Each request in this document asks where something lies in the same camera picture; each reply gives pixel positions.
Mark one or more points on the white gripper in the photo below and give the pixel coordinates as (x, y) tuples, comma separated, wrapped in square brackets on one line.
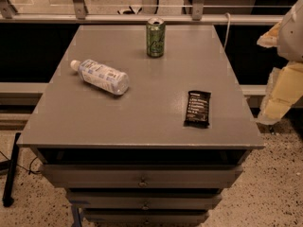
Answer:
[(293, 37)]

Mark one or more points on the clear blue-labelled plastic bottle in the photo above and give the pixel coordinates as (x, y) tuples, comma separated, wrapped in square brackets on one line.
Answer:
[(102, 76)]

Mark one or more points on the black snack bar wrapper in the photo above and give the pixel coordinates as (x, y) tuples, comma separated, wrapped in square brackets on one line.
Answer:
[(197, 113)]

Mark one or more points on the green soda can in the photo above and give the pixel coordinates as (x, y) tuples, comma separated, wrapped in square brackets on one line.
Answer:
[(155, 37)]

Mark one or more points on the grey drawer cabinet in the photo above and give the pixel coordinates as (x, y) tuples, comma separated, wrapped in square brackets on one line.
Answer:
[(78, 124)]

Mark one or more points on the bottom grey drawer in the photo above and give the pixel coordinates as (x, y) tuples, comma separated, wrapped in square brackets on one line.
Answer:
[(145, 217)]

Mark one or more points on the grey drawer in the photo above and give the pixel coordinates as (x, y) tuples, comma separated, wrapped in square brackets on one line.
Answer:
[(145, 217), (145, 200), (141, 176)]

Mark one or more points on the middle grey drawer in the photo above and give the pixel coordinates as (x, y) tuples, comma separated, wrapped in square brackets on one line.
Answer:
[(145, 200)]

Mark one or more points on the top grey drawer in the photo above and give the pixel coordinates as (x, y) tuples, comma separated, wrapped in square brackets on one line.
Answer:
[(141, 176)]

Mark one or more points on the black stand leg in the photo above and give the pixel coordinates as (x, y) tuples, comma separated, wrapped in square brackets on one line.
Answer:
[(7, 198)]

